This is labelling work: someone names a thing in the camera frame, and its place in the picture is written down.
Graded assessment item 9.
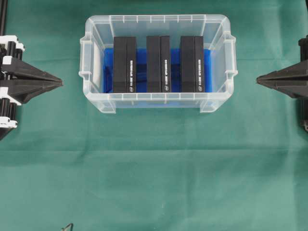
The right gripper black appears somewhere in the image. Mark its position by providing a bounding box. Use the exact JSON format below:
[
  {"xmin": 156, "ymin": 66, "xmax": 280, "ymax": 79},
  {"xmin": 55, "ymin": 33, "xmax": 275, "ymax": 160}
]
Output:
[{"xmin": 256, "ymin": 35, "xmax": 308, "ymax": 132}]

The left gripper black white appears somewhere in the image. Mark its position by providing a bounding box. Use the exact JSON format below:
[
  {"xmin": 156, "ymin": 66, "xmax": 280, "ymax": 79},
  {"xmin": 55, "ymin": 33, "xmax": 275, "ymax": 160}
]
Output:
[{"xmin": 0, "ymin": 36, "xmax": 63, "ymax": 128}]

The black camera box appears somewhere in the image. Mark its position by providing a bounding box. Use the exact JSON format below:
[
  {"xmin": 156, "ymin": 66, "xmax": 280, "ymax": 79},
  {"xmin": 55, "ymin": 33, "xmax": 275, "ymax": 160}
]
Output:
[
  {"xmin": 180, "ymin": 36, "xmax": 205, "ymax": 93},
  {"xmin": 113, "ymin": 37, "xmax": 137, "ymax": 93},
  {"xmin": 146, "ymin": 36, "xmax": 171, "ymax": 93}
]

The clear plastic storage case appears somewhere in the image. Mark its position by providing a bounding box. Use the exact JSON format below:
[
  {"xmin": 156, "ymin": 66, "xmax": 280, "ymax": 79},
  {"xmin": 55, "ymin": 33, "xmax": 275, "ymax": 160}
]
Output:
[{"xmin": 79, "ymin": 14, "xmax": 238, "ymax": 113}]

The green table cloth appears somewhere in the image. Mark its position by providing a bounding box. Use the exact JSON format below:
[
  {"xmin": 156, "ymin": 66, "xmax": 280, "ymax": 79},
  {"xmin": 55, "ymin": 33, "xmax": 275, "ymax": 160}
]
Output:
[{"xmin": 0, "ymin": 0, "xmax": 308, "ymax": 231}]

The blue cloth liner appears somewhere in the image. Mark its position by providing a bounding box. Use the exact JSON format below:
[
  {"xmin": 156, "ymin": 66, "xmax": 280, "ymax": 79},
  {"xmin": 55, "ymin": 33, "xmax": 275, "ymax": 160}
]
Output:
[{"xmin": 102, "ymin": 48, "xmax": 213, "ymax": 93}]

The black frame rail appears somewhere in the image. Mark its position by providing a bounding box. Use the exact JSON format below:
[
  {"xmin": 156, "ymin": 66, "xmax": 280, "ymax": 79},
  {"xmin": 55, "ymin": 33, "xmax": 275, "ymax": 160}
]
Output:
[{"xmin": 0, "ymin": 0, "xmax": 8, "ymax": 36}]

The thin metal wire hook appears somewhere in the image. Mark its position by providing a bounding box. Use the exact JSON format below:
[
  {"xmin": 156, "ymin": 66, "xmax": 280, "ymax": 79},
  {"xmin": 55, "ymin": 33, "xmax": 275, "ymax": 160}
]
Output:
[{"xmin": 61, "ymin": 223, "xmax": 74, "ymax": 231}]

